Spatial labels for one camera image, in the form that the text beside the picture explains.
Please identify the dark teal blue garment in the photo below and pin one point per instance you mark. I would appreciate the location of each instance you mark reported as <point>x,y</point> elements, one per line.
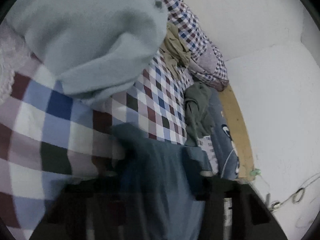
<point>158,186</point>

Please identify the light grey-green sweater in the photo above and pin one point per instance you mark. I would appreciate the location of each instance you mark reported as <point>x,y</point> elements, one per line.
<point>95,48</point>

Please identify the wooden bed frame edge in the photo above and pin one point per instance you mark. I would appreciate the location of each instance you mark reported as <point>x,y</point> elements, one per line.
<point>235,121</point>

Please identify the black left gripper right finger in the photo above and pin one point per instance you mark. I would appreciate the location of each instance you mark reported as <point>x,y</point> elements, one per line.
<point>233,210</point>

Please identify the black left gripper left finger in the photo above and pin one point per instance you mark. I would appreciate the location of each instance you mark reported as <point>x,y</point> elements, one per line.
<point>99,197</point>

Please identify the olive green garment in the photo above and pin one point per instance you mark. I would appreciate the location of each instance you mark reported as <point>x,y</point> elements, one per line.
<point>198,121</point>

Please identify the navy blue cartoon pillow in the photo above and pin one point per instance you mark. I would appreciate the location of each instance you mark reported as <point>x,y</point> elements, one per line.
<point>228,162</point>

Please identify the khaki beige garment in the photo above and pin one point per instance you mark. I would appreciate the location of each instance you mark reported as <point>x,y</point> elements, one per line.
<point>175,52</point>

